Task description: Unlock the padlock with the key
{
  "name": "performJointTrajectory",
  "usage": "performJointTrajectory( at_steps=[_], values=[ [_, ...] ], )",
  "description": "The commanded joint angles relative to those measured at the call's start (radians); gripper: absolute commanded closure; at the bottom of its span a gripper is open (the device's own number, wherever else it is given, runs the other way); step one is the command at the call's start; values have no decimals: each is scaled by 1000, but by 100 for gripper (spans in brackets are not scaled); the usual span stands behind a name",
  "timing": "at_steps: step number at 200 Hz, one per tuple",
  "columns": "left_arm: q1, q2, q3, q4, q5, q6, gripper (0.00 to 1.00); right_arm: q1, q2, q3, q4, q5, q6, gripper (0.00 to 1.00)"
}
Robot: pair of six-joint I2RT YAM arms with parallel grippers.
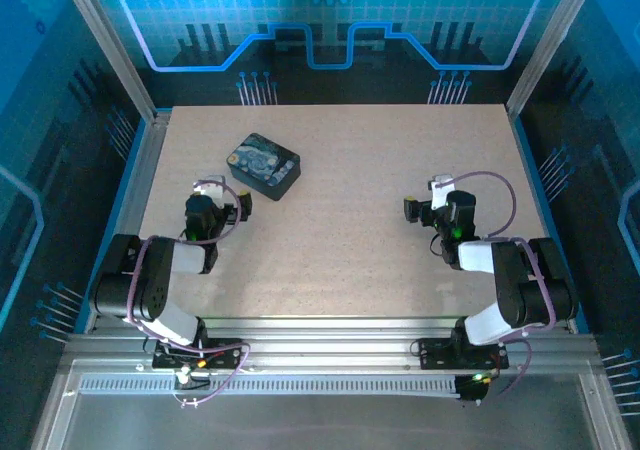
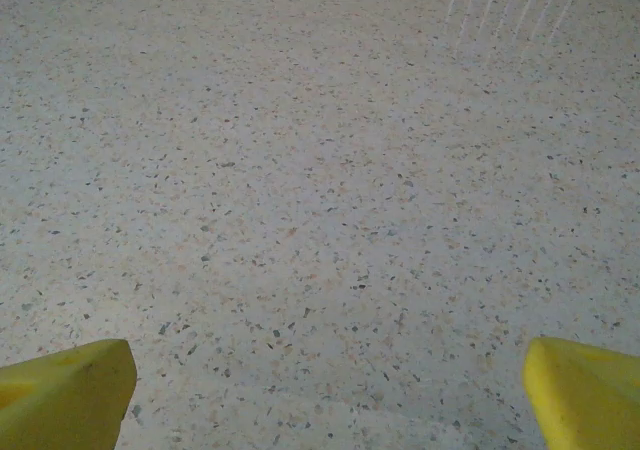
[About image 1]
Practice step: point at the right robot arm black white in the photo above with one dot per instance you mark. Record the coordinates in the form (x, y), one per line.
(510, 280)

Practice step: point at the aluminium frame post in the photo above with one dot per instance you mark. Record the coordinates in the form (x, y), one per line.
(107, 45)
(550, 40)

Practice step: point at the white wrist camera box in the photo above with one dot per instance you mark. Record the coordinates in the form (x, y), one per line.
(212, 186)
(440, 190)

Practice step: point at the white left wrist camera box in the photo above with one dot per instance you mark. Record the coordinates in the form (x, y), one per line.
(212, 186)

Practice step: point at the starry night print box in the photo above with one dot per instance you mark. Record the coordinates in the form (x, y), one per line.
(262, 162)

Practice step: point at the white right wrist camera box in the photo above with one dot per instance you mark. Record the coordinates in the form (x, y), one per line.
(440, 190)

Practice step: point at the black controller box green light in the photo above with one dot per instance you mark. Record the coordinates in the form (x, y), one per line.
(472, 389)

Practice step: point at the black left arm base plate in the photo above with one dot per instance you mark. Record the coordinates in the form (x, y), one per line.
(225, 354)

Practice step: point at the aluminium side rail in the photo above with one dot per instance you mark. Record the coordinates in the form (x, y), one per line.
(132, 205)

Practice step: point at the aluminium frame rail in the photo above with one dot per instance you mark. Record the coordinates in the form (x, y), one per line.
(325, 337)

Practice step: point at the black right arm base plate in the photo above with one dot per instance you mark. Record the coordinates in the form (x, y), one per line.
(437, 352)

